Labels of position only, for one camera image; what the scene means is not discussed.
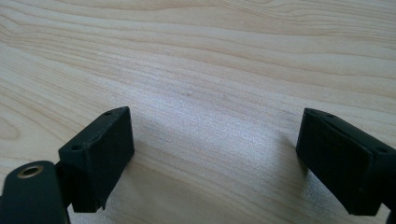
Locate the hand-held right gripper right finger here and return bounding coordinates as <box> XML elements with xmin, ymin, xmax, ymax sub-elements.
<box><xmin>295</xmin><ymin>107</ymin><xmax>396</xmax><ymax>217</ymax></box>

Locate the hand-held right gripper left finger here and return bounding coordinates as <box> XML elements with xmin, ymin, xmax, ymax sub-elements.
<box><xmin>55</xmin><ymin>105</ymin><xmax>135</xmax><ymax>214</ymax></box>

